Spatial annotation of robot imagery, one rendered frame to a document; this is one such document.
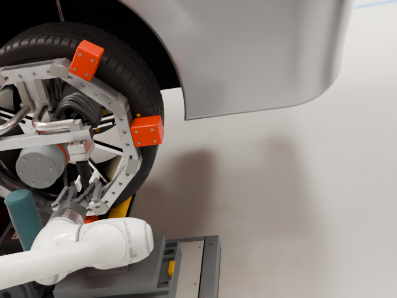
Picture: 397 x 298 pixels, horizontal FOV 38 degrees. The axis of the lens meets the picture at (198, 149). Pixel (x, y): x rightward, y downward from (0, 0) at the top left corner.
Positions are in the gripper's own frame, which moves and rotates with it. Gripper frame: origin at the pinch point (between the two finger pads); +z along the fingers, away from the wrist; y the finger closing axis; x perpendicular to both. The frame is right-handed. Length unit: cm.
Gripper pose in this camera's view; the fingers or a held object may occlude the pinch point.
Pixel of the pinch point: (87, 180)
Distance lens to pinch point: 171.3
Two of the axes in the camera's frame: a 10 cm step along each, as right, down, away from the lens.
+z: 0.7, -4.7, 8.8
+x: -1.7, -8.8, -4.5
